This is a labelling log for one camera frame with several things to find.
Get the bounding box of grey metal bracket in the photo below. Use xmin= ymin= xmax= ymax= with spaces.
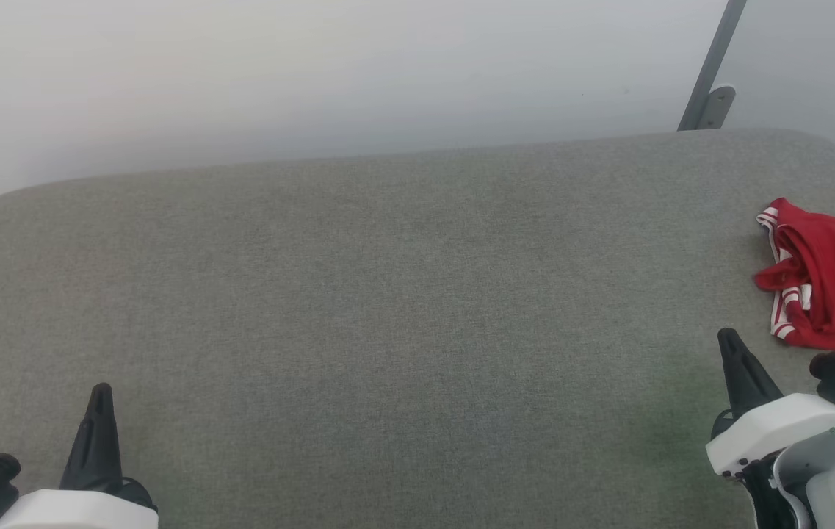
xmin=696 ymin=85 xmax=737 ymax=132

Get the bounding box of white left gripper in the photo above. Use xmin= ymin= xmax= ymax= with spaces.
xmin=0 ymin=382 xmax=161 ymax=529

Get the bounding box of grey fabric sofa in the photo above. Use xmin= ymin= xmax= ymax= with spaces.
xmin=0 ymin=128 xmax=835 ymax=529

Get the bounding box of grey metal pole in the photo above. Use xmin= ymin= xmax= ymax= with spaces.
xmin=677 ymin=0 xmax=748 ymax=132

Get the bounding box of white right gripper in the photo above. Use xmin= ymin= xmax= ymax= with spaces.
xmin=706 ymin=328 xmax=835 ymax=479

